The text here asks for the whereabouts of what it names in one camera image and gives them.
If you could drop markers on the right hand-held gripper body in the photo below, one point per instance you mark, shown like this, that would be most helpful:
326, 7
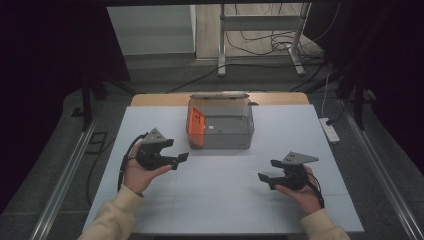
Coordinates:
295, 173

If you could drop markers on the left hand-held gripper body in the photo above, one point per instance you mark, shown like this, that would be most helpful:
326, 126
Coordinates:
150, 156

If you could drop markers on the grey transparent plastic box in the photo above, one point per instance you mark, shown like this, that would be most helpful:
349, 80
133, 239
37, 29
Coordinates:
226, 136

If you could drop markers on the person's left hand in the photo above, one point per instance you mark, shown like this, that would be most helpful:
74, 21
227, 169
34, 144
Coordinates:
136, 176

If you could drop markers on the person's right hand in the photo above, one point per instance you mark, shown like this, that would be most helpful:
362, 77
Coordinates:
306, 200

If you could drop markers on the wooden table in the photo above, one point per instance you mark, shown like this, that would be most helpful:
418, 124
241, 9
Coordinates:
160, 99

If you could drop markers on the white power strip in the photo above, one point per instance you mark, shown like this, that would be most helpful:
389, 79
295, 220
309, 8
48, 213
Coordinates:
330, 131

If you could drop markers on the black floor plate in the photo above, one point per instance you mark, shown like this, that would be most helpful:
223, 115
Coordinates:
96, 143

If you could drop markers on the grey box lid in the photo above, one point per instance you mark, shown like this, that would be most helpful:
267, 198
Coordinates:
220, 95

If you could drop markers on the black stand leg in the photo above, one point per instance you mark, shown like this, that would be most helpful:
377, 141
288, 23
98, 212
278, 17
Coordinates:
87, 103
359, 106

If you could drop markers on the white cabinet panel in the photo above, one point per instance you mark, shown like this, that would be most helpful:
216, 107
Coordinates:
150, 30

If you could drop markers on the dark curtain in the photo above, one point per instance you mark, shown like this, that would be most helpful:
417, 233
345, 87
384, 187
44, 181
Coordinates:
383, 50
50, 66

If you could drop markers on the white metal stand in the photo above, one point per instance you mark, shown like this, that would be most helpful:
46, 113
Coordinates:
260, 23

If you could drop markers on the aluminium floor rail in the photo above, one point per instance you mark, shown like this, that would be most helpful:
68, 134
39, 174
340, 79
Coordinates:
383, 173
63, 186

